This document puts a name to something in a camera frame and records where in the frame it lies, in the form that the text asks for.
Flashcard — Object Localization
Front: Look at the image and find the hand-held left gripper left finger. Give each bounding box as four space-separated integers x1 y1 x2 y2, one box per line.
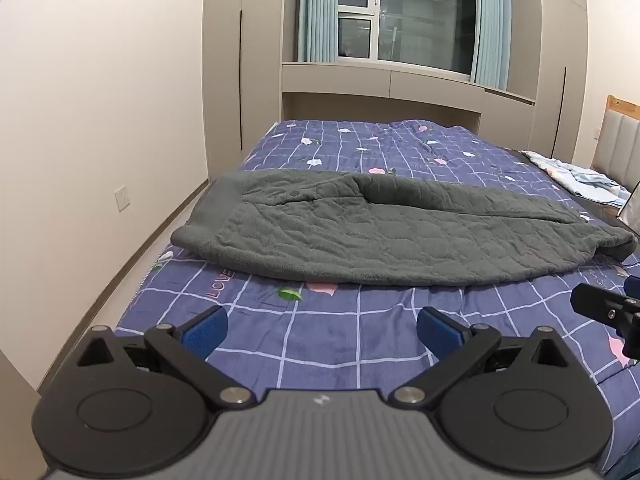
75 305 256 408

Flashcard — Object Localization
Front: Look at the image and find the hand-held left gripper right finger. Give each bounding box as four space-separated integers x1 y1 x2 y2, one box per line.
390 306 576 407

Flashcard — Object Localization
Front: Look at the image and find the grey fleece blanket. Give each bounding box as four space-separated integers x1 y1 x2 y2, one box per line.
171 170 638 287

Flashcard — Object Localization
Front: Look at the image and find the blue checked floral quilt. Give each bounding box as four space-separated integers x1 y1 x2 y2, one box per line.
114 119 640 476

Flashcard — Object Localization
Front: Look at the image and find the light blue crumpled blanket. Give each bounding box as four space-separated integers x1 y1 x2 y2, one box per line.
520 150 632 206

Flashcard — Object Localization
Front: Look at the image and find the beige wardrobe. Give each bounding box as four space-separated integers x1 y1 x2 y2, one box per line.
201 0 286 181
530 0 588 163

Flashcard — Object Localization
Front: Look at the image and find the window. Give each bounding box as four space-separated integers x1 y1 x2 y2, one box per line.
336 0 478 75

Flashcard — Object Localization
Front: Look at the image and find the padded headboard with wooden frame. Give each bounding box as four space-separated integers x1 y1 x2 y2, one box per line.
590 94 640 186

